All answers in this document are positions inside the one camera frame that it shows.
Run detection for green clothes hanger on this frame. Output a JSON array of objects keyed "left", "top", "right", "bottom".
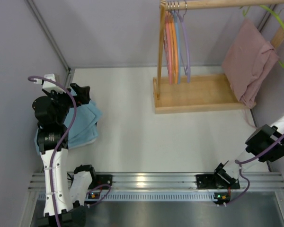
[{"left": 242, "top": 5, "right": 284, "bottom": 69}]

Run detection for blue trousers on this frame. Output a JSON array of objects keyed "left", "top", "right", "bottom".
[{"left": 33, "top": 96, "right": 102, "bottom": 154}]

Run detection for pink trousers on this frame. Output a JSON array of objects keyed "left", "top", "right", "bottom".
[{"left": 222, "top": 18, "right": 279, "bottom": 109}]

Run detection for purple clothes hanger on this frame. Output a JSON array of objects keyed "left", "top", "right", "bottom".
[{"left": 177, "top": 0, "right": 191, "bottom": 83}]

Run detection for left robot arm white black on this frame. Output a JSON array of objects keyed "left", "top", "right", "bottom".
[{"left": 32, "top": 83, "right": 95, "bottom": 227}]

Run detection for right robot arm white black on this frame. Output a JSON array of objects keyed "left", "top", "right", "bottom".
[{"left": 214, "top": 23, "right": 284, "bottom": 186}]

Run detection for pink clothes hanger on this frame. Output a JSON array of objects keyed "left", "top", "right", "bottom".
[{"left": 164, "top": 12, "right": 173, "bottom": 85}]

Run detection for blue clothes hanger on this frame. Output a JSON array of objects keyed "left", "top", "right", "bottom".
[{"left": 173, "top": 12, "right": 180, "bottom": 84}]

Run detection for orange clothes hanger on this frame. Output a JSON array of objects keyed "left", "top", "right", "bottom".
[{"left": 168, "top": 12, "right": 179, "bottom": 84}]

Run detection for white laundry basket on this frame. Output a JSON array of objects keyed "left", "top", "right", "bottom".
[{"left": 85, "top": 138, "right": 97, "bottom": 145}]

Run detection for wooden clothes rack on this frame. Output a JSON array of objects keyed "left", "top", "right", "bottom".
[{"left": 153, "top": 0, "right": 284, "bottom": 114}]

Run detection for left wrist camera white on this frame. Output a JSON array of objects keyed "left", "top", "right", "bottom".
[{"left": 28, "top": 73, "right": 64, "bottom": 93}]

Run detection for aluminium mounting rail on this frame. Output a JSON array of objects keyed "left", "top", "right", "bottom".
[{"left": 28, "top": 171, "right": 284, "bottom": 201}]

